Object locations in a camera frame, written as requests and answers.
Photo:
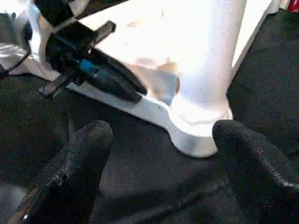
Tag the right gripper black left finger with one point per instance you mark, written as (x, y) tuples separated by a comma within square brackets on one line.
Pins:
[(70, 177)]

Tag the black plastic mat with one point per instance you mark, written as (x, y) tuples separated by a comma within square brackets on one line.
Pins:
[(151, 175)]

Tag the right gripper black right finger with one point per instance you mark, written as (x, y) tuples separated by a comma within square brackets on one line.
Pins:
[(261, 186)]

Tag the red packet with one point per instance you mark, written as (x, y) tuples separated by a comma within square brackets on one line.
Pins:
[(294, 4)]

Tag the white plastic table leg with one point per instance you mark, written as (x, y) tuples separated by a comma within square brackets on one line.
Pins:
[(210, 58)]

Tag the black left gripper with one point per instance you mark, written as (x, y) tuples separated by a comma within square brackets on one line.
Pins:
[(70, 46)]

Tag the white plastic table top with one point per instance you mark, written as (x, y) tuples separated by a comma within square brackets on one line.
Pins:
[(151, 35)]

